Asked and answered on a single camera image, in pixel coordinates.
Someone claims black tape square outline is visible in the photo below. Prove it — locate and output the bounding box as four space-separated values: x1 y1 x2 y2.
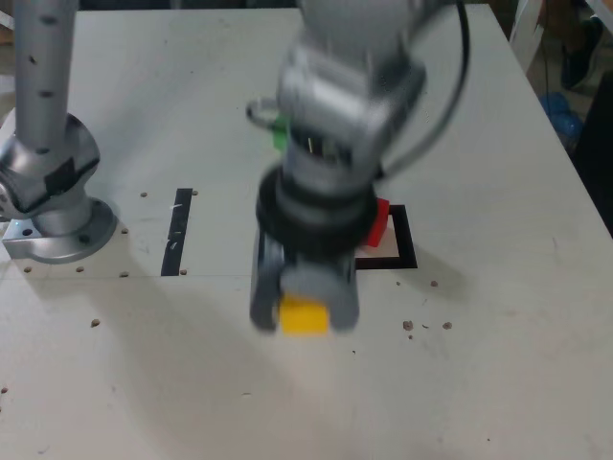
353 204 419 271

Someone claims white furniture frame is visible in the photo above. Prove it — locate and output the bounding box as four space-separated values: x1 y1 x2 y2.
508 0 548 73

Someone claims green cube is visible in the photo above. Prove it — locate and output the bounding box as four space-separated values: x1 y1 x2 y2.
271 114 288 150

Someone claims yellow cube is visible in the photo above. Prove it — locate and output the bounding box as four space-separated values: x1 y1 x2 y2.
280 294 329 336

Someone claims blue plastic bag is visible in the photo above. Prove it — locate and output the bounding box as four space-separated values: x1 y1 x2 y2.
540 91 584 145

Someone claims person's foot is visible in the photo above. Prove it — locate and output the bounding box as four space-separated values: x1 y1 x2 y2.
558 0 606 92

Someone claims red cube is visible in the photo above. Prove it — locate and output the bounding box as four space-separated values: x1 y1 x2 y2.
358 196 391 249

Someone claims black tape strip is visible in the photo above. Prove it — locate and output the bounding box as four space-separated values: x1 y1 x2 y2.
160 188 193 278

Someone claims large black object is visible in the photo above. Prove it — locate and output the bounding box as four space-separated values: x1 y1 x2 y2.
572 69 613 236

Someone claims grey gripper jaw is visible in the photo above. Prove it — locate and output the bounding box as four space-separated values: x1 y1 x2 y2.
248 228 289 335
280 260 361 336

